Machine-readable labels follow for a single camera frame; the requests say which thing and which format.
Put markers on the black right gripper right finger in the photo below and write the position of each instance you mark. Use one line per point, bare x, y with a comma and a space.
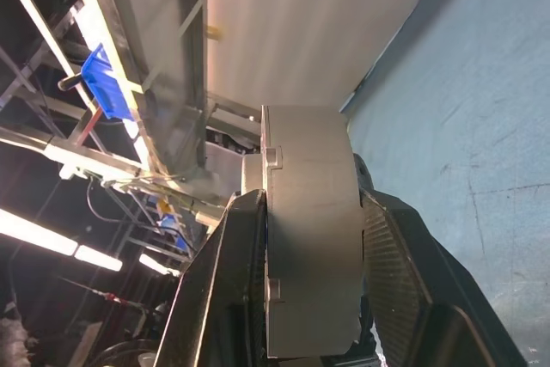
412, 272

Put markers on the short white light strip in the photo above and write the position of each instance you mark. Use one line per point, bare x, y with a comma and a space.
157, 264

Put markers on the aluminium frame rack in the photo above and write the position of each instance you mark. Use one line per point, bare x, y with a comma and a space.
86, 156

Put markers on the silver motor housing copper windings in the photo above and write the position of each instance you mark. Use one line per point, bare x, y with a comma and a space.
313, 229

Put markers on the yellow clip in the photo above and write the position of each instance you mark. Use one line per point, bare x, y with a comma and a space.
214, 32

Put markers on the long white light strip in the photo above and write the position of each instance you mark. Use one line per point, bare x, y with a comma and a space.
38, 236

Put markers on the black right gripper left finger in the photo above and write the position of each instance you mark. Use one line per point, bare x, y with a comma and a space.
215, 281

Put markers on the large blue plastic bin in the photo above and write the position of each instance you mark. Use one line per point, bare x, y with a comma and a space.
106, 83

